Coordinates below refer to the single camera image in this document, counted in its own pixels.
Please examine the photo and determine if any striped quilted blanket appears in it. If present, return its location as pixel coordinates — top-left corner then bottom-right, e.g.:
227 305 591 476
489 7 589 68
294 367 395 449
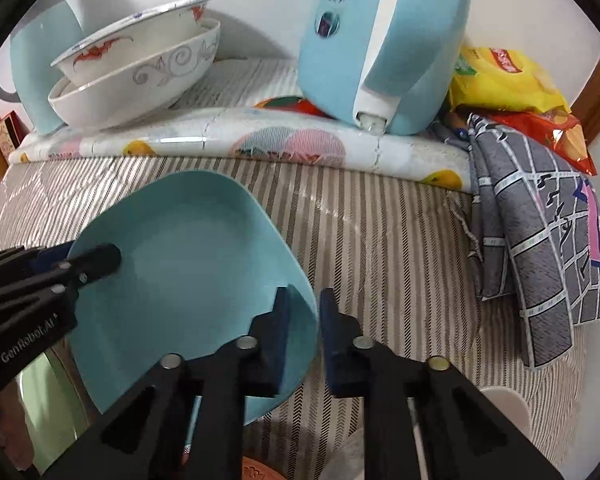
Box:
0 57 596 471

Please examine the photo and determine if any grey checked folded cloth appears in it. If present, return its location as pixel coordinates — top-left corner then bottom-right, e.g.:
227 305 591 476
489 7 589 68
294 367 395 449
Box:
432 112 600 371

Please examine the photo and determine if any white bowl with grey scrolls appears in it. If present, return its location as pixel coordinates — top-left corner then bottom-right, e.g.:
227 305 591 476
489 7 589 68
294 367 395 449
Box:
47 17 222 131

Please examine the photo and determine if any light blue thermos jug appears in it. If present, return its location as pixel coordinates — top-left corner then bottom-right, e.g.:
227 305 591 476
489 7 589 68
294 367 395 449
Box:
0 0 86 136

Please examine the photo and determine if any brown saucer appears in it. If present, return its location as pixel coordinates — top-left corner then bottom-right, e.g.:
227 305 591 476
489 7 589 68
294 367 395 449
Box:
240 455 291 480

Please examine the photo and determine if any white bowl with red pattern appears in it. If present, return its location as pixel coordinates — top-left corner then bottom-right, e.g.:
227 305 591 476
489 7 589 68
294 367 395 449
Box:
50 0 213 87

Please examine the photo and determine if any yellow chip bag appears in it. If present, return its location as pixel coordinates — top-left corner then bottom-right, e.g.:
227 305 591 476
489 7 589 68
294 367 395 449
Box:
447 45 571 113

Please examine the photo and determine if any light blue plate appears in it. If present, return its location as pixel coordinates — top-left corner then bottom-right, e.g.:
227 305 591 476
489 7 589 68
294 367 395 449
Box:
66 170 319 426

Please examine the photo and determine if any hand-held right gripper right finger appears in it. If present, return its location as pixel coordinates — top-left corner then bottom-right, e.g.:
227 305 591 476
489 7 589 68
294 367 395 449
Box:
320 288 566 480

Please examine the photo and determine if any patterned gift box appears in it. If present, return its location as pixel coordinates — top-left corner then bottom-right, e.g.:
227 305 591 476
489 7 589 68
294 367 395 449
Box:
0 110 28 151

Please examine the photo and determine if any plain white bowl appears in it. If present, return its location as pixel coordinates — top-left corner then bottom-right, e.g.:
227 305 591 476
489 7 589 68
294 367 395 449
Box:
475 385 533 441

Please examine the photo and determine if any light green plate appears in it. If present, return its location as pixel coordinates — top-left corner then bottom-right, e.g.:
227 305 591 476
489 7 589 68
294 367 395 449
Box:
19 349 88 467

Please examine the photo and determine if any light blue electric kettle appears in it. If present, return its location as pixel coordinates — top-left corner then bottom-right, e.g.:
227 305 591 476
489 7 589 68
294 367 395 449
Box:
295 0 476 137

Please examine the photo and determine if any fruit print table mat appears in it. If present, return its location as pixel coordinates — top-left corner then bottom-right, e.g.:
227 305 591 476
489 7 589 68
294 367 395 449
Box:
7 95 473 192

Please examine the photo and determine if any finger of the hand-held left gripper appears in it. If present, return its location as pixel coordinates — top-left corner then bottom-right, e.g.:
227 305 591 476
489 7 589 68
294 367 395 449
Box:
0 243 123 312
0 240 76 287

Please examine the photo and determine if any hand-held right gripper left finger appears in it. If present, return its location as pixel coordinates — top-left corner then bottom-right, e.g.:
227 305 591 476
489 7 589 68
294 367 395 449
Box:
40 286 293 480

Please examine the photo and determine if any red chip bag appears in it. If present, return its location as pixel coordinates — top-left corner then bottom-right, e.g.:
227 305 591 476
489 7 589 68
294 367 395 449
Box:
485 110 598 176

